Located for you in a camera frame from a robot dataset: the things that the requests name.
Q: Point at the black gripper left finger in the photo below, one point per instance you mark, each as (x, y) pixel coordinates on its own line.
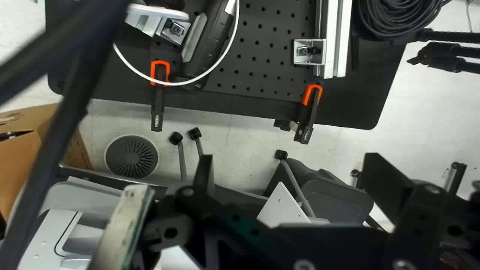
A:
(205, 175)

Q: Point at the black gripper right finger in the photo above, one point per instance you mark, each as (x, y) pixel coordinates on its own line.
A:
(386, 185)

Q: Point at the round white speaker grille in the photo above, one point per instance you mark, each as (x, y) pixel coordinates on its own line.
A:
(131, 157)

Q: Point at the left orange clamp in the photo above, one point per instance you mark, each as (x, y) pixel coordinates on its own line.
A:
(158, 95)

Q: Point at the orange clamp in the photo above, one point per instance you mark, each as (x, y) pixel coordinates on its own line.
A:
(310, 107)
(158, 95)

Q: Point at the right orange clamp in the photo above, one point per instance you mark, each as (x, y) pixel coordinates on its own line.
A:
(310, 107)

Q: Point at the white toy kitchen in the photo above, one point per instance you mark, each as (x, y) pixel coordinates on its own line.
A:
(73, 220)

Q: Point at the black perforated breadboard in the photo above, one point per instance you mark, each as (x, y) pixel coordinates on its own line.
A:
(259, 76)

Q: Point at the aluminium extrusion rail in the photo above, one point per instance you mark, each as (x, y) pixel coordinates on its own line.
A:
(328, 50)

